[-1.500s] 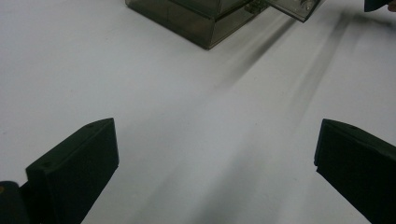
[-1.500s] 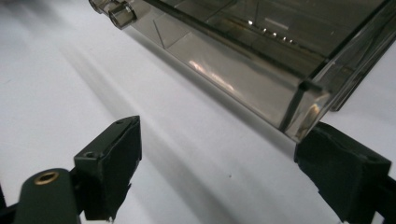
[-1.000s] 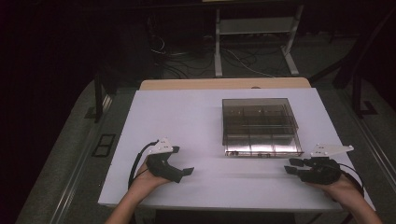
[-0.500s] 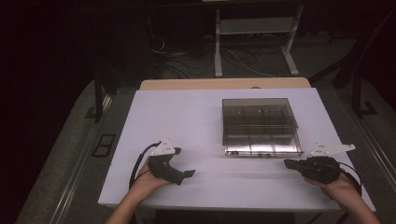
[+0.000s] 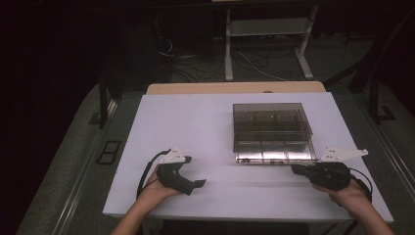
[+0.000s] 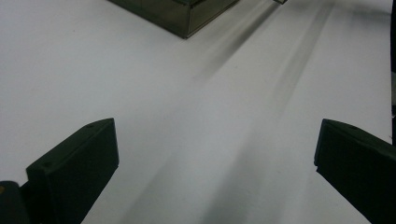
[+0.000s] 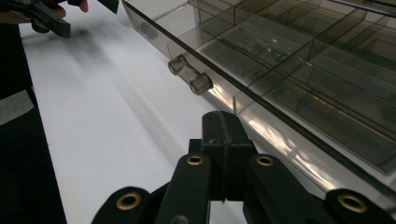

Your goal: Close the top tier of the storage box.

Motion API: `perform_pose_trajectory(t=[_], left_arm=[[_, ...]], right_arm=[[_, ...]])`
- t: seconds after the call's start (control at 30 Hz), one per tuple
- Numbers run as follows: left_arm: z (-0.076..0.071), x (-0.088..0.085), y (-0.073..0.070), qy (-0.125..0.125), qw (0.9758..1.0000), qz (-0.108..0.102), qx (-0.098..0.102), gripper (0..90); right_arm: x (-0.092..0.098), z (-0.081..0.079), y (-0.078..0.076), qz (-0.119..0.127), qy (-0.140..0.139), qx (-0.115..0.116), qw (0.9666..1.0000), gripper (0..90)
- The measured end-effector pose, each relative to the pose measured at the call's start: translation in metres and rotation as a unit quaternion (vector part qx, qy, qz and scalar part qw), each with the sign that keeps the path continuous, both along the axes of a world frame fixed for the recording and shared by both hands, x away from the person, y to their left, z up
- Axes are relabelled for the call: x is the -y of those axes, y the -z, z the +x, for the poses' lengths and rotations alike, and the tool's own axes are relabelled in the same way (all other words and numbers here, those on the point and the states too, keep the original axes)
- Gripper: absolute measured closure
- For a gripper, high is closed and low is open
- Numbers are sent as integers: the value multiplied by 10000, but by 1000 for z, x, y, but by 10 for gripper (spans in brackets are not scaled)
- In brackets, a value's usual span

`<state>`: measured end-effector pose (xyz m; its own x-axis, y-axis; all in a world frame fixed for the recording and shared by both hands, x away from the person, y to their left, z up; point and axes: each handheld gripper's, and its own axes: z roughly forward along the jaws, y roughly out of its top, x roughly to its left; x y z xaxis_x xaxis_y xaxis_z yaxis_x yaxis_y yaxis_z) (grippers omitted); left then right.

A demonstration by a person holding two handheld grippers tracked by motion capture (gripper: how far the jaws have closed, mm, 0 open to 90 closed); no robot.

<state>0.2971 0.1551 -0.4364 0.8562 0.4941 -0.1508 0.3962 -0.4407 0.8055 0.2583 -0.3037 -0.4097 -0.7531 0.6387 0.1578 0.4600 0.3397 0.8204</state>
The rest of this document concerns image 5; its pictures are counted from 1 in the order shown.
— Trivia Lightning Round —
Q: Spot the deep smoky transparent drawer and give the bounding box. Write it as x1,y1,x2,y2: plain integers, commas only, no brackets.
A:
233,111,313,143

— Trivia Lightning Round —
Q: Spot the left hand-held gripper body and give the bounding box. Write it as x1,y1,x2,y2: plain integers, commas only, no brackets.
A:
155,146,198,197

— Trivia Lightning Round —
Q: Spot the smoky transparent drawer box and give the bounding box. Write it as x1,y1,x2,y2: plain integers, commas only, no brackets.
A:
232,102,315,155

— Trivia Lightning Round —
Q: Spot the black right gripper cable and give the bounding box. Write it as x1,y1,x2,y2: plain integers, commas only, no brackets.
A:
347,166,374,204

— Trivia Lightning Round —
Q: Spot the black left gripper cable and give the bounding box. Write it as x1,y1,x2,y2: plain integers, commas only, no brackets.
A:
136,149,171,199

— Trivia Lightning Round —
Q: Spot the grey metal stand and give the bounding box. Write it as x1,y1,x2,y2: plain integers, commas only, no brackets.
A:
224,4,319,82

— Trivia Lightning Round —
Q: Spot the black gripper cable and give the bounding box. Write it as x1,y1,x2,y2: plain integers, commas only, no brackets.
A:
347,166,374,204
136,149,171,199

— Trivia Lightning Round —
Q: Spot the slim black stand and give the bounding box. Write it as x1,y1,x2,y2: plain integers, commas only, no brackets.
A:
88,70,124,130

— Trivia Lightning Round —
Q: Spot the tangle of floor cables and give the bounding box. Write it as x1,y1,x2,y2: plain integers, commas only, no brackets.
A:
156,37,295,83

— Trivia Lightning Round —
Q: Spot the person's left hand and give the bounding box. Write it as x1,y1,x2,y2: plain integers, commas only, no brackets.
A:
139,169,181,210

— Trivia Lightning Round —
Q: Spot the large black stand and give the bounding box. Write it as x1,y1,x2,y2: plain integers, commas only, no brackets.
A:
324,9,415,125

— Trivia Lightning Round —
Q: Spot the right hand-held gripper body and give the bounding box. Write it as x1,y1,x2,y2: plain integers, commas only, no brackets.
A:
302,146,369,192

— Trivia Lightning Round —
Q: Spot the person's right hand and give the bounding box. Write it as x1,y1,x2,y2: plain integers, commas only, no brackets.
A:
311,177,374,213

